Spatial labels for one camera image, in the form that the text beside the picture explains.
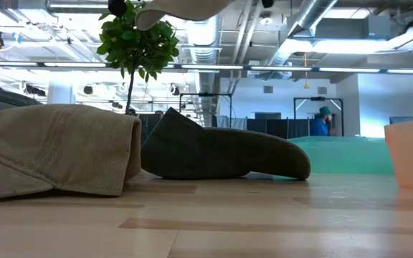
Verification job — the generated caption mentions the green potted plant black pot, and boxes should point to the green potted plant black pot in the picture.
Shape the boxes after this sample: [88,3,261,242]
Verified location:
[96,0,181,116]

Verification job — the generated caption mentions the black metal workstation frame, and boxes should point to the black metal workstation frame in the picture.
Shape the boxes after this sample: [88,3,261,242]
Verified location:
[179,92,234,128]
[293,96,345,137]

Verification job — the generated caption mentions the black partition panels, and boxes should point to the black partition panels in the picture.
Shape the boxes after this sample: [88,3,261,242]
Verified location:
[245,118,312,140]

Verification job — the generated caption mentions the silver smooth ventilation duct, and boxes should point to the silver smooth ventilation duct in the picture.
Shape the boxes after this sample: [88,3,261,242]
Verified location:
[263,0,338,67]

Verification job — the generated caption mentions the yellow hanging cord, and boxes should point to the yellow hanging cord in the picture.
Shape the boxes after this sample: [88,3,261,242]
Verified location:
[302,52,310,90]

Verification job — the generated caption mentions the person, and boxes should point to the person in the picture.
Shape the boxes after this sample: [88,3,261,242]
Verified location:
[309,105,334,137]

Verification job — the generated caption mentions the khaki baseball cap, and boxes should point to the khaki baseball cap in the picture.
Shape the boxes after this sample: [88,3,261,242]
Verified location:
[0,103,143,202]
[134,0,237,32]

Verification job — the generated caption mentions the long ceiling light strip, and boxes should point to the long ceiling light strip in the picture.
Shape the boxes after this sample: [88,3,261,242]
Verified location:
[0,60,413,75]

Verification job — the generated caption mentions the green translucent plastic tray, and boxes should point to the green translucent plastic tray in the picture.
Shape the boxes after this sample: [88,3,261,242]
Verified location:
[288,135,396,176]

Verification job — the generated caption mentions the silver ribbed ventilation duct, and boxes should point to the silver ribbed ventilation duct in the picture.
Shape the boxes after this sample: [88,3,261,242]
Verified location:
[187,14,222,127]

